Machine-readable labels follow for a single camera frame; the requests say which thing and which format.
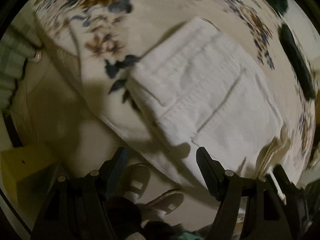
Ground white pants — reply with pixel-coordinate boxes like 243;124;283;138
127;17;292;180

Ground yellow box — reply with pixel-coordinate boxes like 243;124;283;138
1;144;58;204

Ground black cloth on bed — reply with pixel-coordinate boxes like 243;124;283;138
278;23;316;101

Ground floral cream bed blanket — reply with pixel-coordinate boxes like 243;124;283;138
32;0;319;187

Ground green striped curtain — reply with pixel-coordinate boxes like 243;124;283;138
1;14;42;110

